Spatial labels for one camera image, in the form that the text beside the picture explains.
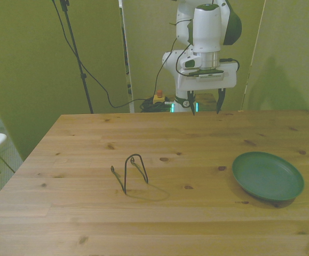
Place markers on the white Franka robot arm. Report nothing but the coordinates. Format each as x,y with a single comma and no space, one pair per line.
206,26

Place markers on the yellow emergency stop box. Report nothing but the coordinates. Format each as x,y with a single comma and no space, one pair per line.
159,99

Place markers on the black thin camera stand pole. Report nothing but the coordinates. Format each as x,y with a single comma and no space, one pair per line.
76,50

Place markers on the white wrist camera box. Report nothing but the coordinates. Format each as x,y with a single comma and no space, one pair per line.
210,77

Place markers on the dark green round plate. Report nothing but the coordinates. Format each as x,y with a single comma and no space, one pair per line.
266,176

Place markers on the pale room divider panel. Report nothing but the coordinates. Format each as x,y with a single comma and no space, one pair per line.
290,53

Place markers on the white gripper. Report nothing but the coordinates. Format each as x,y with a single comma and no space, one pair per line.
210,84

